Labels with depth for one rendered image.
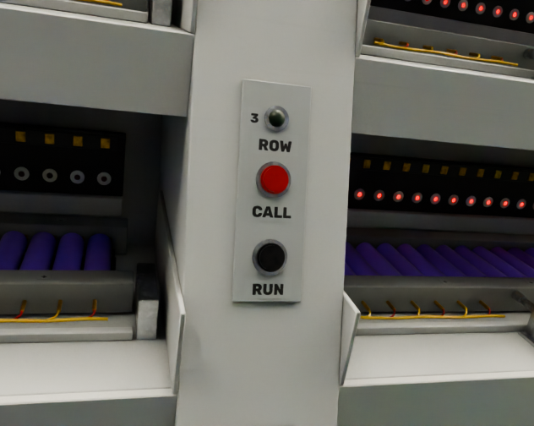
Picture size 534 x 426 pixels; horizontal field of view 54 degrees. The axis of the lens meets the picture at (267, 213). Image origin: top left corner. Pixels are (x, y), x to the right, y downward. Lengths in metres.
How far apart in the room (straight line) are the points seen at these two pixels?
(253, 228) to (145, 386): 0.10
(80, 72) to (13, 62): 0.03
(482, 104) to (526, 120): 0.04
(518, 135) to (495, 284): 0.13
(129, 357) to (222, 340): 0.06
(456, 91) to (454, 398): 0.20
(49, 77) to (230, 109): 0.09
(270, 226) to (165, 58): 0.11
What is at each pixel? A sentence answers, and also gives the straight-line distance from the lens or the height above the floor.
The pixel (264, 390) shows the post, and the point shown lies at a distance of 0.31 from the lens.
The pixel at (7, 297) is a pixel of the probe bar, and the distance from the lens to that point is 0.36.
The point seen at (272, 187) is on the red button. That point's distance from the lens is 0.28.
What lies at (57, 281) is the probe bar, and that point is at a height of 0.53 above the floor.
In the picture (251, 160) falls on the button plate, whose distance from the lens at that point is 0.29.
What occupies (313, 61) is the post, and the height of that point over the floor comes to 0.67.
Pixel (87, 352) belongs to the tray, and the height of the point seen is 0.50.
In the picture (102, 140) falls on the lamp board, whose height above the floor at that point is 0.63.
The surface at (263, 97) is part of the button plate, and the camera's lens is 0.29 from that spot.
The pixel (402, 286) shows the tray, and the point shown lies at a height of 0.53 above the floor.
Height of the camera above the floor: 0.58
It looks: level
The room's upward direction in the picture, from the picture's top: 3 degrees clockwise
